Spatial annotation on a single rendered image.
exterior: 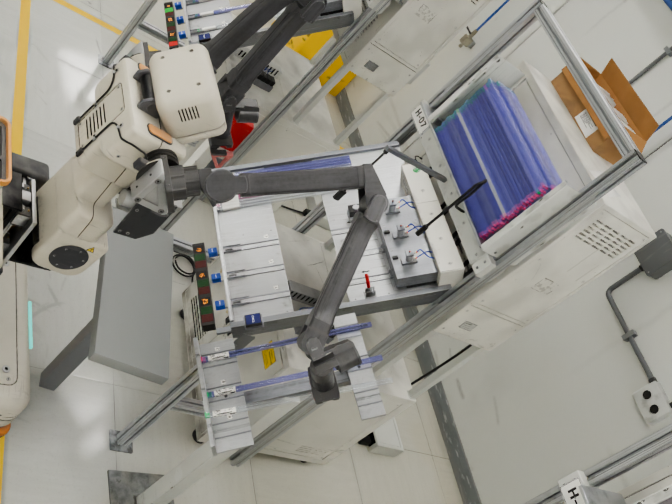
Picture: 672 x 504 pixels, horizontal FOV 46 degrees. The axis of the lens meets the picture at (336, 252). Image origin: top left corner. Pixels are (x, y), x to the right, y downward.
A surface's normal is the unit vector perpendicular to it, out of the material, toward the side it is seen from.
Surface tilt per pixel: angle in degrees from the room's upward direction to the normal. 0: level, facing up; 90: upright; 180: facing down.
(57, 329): 0
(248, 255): 43
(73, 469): 0
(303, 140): 90
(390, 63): 90
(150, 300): 0
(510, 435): 90
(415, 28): 90
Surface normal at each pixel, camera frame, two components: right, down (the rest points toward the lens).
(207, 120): 0.25, 0.78
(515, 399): -0.73, -0.30
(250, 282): -0.01, -0.62
